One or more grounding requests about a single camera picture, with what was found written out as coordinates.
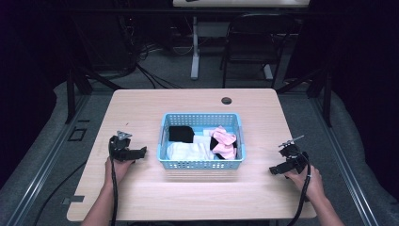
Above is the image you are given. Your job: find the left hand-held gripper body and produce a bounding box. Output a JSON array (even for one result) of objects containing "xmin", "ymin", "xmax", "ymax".
[{"xmin": 107, "ymin": 130, "xmax": 139, "ymax": 163}]

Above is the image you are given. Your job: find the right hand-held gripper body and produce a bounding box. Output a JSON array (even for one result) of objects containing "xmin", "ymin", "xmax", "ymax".
[{"xmin": 278, "ymin": 135, "xmax": 311, "ymax": 175}]

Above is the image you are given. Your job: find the person's left hand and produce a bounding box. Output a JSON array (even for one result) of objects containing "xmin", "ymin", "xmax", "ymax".
[{"xmin": 104, "ymin": 155, "xmax": 136, "ymax": 186}]

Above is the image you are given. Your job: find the person's right hand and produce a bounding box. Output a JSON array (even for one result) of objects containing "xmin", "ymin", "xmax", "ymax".
[{"xmin": 283, "ymin": 165, "xmax": 327, "ymax": 202}]

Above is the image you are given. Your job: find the pink and black sock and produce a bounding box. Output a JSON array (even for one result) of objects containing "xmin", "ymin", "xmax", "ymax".
[{"xmin": 209, "ymin": 125, "xmax": 238, "ymax": 161}]

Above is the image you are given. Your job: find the light blue plastic basket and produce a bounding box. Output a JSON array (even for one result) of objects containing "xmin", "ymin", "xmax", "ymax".
[{"xmin": 156, "ymin": 112, "xmax": 247, "ymax": 170}]

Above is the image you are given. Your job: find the small white folded sock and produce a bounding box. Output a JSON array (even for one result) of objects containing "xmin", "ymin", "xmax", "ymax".
[{"xmin": 192, "ymin": 128, "xmax": 215, "ymax": 147}]

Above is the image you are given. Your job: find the black metal stand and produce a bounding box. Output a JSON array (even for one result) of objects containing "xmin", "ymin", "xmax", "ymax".
[
  {"xmin": 63, "ymin": 60, "xmax": 124, "ymax": 125},
  {"xmin": 276, "ymin": 66, "xmax": 334, "ymax": 128}
]

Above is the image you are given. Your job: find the white desk leg foot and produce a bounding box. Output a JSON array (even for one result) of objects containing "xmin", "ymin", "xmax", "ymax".
[{"xmin": 263, "ymin": 63, "xmax": 275, "ymax": 81}]

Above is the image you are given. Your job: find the white desk leg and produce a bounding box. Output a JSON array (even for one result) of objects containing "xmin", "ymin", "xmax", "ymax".
[{"xmin": 190, "ymin": 15, "xmax": 201, "ymax": 81}]

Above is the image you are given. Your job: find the black folding chair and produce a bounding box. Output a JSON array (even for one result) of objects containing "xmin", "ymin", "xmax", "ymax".
[{"xmin": 219, "ymin": 12, "xmax": 298, "ymax": 89}]

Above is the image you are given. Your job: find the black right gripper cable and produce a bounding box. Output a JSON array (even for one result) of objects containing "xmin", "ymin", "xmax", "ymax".
[{"xmin": 285, "ymin": 153, "xmax": 312, "ymax": 226}]

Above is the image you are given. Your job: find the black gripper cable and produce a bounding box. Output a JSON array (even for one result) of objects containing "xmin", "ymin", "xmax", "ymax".
[
  {"xmin": 285, "ymin": 153, "xmax": 312, "ymax": 226},
  {"xmin": 107, "ymin": 137, "xmax": 120, "ymax": 226}
]

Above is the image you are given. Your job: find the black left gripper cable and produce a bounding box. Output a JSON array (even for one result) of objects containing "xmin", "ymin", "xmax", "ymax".
[{"xmin": 107, "ymin": 137, "xmax": 120, "ymax": 226}]

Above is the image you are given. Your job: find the black floor cable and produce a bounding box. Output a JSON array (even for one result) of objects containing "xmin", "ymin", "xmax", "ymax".
[{"xmin": 32, "ymin": 160, "xmax": 88, "ymax": 226}]

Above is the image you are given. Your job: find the bundle of floor cables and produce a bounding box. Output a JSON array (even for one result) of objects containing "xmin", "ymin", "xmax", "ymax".
[{"xmin": 117, "ymin": 15, "xmax": 184, "ymax": 89}]

